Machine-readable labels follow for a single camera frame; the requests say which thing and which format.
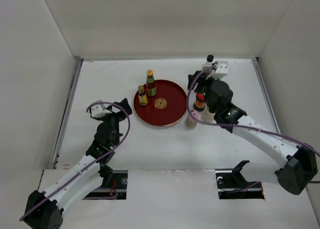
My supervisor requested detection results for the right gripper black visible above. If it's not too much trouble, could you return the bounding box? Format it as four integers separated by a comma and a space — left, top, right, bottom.
188, 70, 222, 114

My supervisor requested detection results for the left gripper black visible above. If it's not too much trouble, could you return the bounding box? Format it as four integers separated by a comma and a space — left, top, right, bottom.
98, 98, 131, 146

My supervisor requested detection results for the yellow label small bottle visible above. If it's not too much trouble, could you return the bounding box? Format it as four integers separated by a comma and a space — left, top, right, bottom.
138, 85, 148, 106

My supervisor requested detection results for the green label chili sauce bottle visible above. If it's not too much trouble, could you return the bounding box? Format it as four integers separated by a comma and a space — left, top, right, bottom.
145, 69, 156, 97

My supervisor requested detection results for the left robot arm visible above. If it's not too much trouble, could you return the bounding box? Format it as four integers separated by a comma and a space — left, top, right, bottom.
19, 98, 132, 229

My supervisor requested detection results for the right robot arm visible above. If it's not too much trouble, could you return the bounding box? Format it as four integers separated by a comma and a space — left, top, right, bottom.
187, 70, 320, 195

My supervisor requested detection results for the red lid sauce jar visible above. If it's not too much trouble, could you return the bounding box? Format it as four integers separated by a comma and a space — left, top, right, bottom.
193, 93, 206, 112

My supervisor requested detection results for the green lid spice shaker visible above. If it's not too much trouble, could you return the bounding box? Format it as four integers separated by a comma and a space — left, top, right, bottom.
202, 107, 215, 123

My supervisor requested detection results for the tall dark vinegar bottle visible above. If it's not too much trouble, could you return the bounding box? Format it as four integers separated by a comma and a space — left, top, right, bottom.
201, 54, 214, 74

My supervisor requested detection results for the pink lid spice shaker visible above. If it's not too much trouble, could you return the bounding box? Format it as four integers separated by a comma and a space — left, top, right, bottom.
184, 109, 199, 130

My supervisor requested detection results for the red round tray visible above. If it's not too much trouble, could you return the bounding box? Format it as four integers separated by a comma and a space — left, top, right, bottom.
133, 79, 187, 127

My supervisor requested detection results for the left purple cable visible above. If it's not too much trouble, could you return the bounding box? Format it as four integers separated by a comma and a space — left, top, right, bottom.
19, 101, 131, 222

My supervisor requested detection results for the purple cable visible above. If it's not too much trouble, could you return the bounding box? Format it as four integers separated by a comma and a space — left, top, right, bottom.
185, 63, 320, 193
19, 101, 131, 222

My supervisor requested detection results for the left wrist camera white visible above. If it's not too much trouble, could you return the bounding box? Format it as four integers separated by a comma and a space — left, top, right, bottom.
87, 101, 112, 119

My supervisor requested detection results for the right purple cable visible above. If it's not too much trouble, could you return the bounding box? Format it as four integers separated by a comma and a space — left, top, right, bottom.
185, 63, 320, 193

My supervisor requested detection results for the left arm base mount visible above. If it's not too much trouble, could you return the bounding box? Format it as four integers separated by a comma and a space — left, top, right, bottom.
84, 170, 129, 200

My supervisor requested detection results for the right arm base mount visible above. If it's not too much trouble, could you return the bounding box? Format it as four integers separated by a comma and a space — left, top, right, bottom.
215, 160, 265, 200

